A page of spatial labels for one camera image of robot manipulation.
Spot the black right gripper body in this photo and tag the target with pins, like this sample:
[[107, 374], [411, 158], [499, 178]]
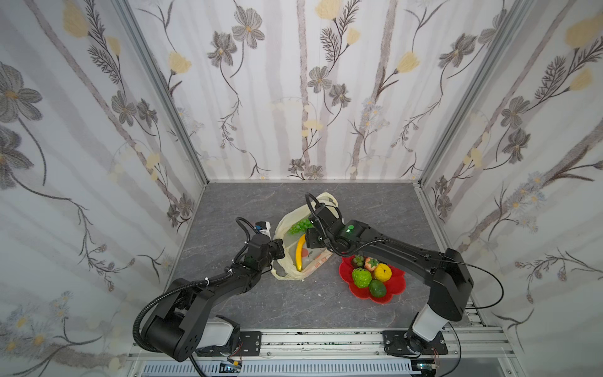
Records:
[[316, 238]]

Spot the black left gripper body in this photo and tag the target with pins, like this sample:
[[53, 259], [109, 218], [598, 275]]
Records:
[[275, 249]]

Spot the green fake grape bunch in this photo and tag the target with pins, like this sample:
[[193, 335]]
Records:
[[300, 227]]

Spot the pale yellow printed plastic bag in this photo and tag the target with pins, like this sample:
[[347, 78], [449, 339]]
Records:
[[313, 258]]

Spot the yellow fake banana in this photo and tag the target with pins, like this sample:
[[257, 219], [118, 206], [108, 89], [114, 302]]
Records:
[[299, 253]]

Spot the dark purple fake mangosteen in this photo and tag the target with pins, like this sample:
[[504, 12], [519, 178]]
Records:
[[358, 261]]

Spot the red fake strawberry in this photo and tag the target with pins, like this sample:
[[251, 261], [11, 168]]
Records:
[[371, 264]]

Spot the bright green bumpy fake fruit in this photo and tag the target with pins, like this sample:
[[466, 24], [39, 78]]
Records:
[[362, 278]]

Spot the yellow fake lemon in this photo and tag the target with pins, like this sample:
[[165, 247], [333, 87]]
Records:
[[382, 273]]

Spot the green fake lime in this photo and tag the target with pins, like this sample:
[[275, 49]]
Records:
[[377, 289]]

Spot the red flower-shaped plastic plate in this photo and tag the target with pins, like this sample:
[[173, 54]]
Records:
[[394, 286]]

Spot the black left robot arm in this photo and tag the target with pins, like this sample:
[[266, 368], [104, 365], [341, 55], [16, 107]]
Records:
[[174, 322]]

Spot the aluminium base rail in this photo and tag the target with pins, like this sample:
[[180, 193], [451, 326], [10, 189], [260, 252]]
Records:
[[476, 351]]

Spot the aluminium frame post left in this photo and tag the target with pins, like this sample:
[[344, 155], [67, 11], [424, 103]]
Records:
[[152, 69]]

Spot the aluminium frame post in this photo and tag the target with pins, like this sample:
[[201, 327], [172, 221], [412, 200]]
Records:
[[504, 37], [152, 69]]

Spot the aluminium frame post right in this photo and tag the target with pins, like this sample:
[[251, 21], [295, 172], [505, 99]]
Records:
[[504, 37]]

